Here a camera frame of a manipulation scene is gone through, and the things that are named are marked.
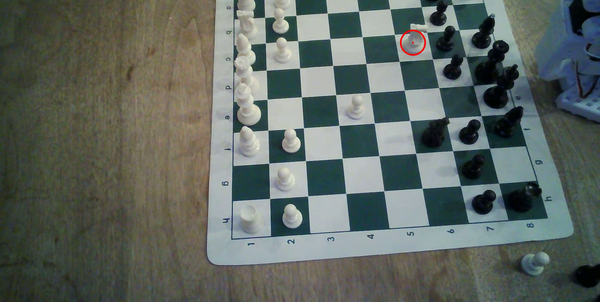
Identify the black chess king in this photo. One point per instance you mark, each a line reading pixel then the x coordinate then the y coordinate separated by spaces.
pixel 497 95

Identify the black chess rook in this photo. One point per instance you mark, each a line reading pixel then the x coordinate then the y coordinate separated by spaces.
pixel 521 199

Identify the white chess queen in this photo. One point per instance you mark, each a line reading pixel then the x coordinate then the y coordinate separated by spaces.
pixel 243 74

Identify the white chess king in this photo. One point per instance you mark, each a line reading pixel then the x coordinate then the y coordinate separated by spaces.
pixel 247 112

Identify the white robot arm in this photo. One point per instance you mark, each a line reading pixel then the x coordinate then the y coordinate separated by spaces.
pixel 555 48

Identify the white chess bishop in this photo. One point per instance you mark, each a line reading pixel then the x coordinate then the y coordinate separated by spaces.
pixel 243 48
pixel 248 145

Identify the green white chess mat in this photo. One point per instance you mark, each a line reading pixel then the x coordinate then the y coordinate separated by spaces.
pixel 361 177

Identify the black chess bishop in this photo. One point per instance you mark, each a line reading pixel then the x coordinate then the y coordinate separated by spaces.
pixel 483 37
pixel 506 124

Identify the black chess piece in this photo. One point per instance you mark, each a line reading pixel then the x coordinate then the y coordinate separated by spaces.
pixel 588 275

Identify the white lattice robot base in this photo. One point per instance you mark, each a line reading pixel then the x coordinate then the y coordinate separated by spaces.
pixel 581 104

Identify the white chess knight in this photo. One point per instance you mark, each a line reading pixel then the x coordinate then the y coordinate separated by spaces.
pixel 413 39
pixel 246 25

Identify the black chess queen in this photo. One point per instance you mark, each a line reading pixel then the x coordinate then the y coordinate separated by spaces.
pixel 488 70

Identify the black chess knight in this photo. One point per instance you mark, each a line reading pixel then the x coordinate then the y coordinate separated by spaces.
pixel 433 134

